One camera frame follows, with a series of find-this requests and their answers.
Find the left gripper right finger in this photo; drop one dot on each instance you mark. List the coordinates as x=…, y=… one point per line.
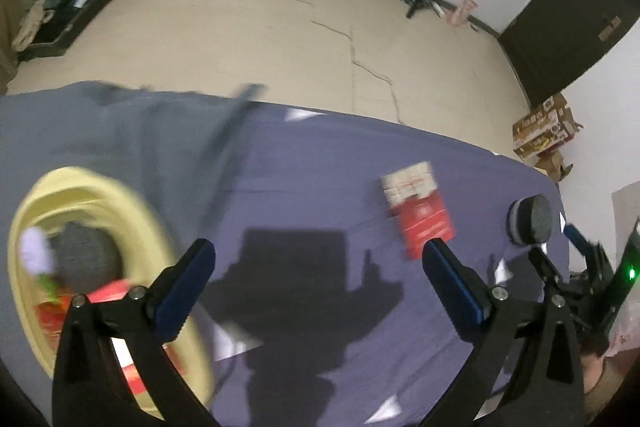
x=524, y=369

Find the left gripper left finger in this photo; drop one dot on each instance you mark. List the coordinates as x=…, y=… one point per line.
x=89, y=388

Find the large black foam disc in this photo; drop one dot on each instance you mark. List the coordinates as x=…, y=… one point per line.
x=85, y=258

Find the white fluffy plush toy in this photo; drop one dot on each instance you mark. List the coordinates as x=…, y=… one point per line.
x=38, y=259

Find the small black foam disc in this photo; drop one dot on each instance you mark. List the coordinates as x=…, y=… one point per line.
x=529, y=220

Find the cardboard boxes on floor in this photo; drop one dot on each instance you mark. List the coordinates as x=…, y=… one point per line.
x=541, y=134

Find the yellow oval plastic basin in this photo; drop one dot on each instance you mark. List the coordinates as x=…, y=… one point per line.
x=73, y=194

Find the silver and red box stack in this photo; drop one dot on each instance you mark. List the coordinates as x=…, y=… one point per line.
x=415, y=200

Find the grey cloth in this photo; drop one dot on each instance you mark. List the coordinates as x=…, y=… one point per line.
x=175, y=150

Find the dark door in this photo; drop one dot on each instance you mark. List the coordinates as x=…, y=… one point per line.
x=551, y=43

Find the pink package on floor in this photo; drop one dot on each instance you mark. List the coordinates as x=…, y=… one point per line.
x=460, y=15

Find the black open suitcase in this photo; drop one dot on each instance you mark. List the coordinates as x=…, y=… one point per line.
x=70, y=18

